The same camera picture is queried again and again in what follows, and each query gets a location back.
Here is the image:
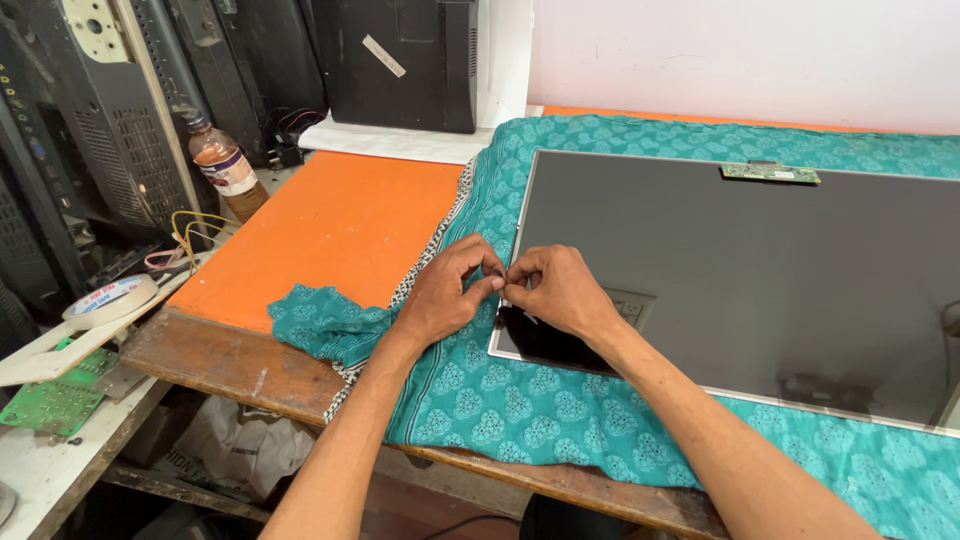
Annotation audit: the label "stack of black monitor casings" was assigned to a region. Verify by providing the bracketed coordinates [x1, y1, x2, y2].
[0, 0, 328, 316]

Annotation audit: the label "black cables bundle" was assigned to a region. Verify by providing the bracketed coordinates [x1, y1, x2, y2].
[258, 107, 328, 169]

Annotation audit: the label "green circuit board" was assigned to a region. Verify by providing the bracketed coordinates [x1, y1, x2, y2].
[0, 337, 121, 438]

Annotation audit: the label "black computer tower case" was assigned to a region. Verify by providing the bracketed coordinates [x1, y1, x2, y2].
[313, 0, 481, 135]

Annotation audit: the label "orange wooden table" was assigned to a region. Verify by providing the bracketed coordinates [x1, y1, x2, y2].
[120, 105, 901, 540]

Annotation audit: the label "yellow wires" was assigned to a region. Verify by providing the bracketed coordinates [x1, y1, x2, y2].
[169, 210, 241, 273]

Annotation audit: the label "green driver circuit strip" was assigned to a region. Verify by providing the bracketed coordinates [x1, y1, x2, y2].
[720, 162, 822, 186]

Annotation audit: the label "person's left hand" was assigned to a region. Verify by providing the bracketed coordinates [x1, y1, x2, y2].
[393, 233, 508, 348]

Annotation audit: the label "plastic bottle with brown liquid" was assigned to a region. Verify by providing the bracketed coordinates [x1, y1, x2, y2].
[180, 111, 270, 225]

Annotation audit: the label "teal patterned cloth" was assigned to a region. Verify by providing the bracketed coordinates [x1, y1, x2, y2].
[267, 114, 960, 540]

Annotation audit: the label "white plastic panel piece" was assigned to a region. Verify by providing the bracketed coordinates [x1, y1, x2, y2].
[0, 288, 181, 388]

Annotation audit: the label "roll of white tape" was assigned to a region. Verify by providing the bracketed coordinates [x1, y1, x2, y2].
[61, 274, 160, 331]

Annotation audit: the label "white plastic bag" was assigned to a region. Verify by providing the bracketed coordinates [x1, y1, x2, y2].
[153, 395, 316, 504]

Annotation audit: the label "person's right hand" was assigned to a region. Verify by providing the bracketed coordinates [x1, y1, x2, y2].
[501, 244, 625, 351]

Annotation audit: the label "flat display panel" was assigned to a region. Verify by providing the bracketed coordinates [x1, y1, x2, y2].
[488, 148, 960, 438]

